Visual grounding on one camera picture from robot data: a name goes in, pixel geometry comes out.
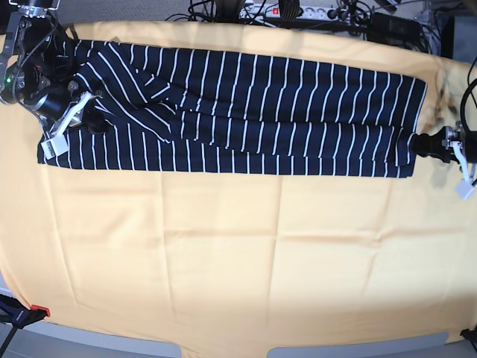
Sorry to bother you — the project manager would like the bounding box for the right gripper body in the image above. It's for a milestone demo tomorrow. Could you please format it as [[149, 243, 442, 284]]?
[[25, 81, 79, 131]]

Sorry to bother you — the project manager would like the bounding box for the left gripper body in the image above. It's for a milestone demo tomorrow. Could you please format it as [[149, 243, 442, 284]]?
[[442, 126, 476, 164]]

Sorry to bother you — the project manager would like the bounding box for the navy white striped T-shirt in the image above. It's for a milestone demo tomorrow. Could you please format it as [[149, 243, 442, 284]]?
[[37, 40, 427, 178]]

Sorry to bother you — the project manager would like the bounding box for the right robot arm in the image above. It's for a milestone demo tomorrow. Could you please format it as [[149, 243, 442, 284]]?
[[1, 1, 109, 139]]

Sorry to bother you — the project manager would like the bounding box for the black power adapter box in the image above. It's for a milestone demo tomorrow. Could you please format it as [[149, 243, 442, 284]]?
[[366, 13, 422, 43]]

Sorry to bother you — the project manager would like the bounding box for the yellow table cloth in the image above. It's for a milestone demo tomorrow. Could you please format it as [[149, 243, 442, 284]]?
[[0, 18, 477, 358]]

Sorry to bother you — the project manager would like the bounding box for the white power strip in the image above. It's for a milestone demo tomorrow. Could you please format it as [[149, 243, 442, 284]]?
[[238, 1, 350, 24]]

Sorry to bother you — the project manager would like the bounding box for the black clamp right corner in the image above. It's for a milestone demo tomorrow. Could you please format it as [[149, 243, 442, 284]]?
[[460, 327, 477, 344]]

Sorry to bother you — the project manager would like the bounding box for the blue clamp with red tip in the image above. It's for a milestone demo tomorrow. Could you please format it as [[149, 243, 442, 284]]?
[[1, 295, 51, 357]]

